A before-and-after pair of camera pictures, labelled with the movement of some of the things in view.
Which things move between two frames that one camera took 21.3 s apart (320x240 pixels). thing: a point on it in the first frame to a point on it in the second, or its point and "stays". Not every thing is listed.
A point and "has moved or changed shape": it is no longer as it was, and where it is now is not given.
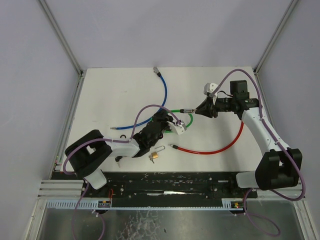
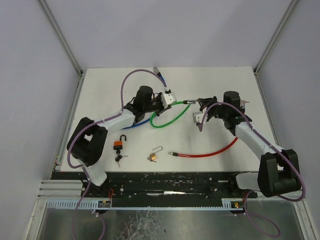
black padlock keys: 117,159 stays
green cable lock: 188,111 to 188,102
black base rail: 168,188 stays
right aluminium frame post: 261,61 stays
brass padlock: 155,154 has moved or changed shape
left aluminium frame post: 60,34 stays
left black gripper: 162,121 to 158,106
